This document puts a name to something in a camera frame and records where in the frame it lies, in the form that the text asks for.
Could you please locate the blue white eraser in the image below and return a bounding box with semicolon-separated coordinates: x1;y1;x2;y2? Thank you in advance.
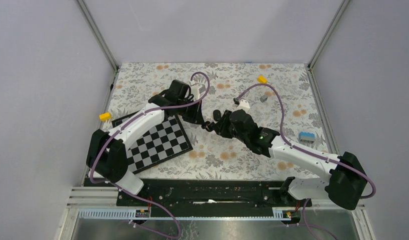
298;131;316;142

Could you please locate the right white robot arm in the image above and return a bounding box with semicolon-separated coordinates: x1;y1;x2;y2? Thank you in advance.
203;110;369;210

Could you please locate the yellow block far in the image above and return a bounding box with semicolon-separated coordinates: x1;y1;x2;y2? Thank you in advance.
257;75;268;84

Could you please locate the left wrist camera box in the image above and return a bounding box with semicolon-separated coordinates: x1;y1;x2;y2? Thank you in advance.
190;83;207;101

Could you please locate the black earbud charging case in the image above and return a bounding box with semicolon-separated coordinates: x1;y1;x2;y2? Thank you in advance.
201;121;213;132

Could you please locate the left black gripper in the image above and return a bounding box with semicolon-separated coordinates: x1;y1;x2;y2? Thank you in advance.
177;97;205;125

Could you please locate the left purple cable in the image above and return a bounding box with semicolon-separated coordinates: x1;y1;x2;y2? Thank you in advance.
89;71;211;239

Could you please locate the yellow block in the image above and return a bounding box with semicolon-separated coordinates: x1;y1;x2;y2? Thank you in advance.
257;75;268;84
99;112;112;122

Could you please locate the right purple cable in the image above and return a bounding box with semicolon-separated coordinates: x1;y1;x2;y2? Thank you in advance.
232;82;377;240

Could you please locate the floral patterned table mat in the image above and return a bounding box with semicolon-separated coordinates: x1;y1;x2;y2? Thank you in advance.
107;63;329;181

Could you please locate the small grey block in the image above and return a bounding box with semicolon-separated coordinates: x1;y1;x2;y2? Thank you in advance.
260;95;269;103

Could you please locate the black white checkerboard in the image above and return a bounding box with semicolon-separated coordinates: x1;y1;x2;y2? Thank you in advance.
126;115;193;174

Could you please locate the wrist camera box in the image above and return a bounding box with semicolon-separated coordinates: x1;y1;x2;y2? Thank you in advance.
234;98;250;113
190;83;207;101

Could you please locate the purple cable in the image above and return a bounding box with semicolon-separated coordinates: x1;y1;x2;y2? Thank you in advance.
232;82;377;240
89;71;211;239

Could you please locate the yellow block left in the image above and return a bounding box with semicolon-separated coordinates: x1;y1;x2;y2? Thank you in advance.
99;112;112;122

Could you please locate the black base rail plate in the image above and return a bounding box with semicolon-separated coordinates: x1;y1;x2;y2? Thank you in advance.
116;178;313;219

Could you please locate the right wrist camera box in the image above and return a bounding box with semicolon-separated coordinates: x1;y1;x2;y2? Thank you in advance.
234;98;250;113

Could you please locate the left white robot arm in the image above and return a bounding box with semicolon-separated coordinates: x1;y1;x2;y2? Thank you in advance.
86;80;208;206

